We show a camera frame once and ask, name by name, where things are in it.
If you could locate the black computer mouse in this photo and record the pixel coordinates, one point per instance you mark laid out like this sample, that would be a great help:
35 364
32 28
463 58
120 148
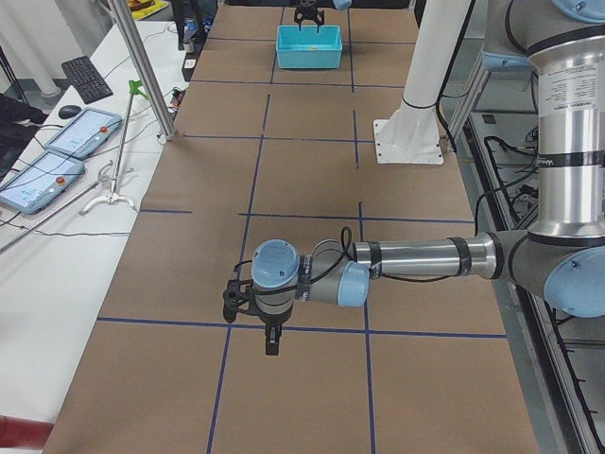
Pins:
68 111

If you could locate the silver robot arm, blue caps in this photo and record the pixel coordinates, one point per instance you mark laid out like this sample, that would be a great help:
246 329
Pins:
559 258

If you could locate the teach pendant tablet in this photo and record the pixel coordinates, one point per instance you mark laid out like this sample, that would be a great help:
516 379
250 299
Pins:
39 183
84 133

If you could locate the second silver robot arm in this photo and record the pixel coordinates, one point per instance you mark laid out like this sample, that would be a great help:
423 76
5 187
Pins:
342 4

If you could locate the teal plastic bin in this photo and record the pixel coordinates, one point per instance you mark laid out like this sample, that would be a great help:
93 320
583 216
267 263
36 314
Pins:
292 47

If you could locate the black keyboard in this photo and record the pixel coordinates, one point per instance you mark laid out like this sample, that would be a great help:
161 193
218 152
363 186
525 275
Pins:
85 78

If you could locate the teach pendant tablet lower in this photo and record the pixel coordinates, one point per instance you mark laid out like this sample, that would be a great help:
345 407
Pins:
39 183

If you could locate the white pillar with base plate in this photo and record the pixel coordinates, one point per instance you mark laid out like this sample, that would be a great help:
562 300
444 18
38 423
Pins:
412 134

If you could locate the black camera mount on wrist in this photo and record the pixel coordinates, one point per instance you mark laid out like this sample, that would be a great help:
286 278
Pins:
237 298

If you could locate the aluminium frame post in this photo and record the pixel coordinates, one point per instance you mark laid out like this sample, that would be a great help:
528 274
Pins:
121 15

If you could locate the teach pendant tablet upper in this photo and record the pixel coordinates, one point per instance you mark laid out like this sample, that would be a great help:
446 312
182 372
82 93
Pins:
84 133

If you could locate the silver reacher grabber pole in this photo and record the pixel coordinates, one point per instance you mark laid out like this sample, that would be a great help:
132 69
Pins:
47 213

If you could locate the black gripper, second arm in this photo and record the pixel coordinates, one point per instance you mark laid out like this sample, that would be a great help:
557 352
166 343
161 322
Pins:
307 6

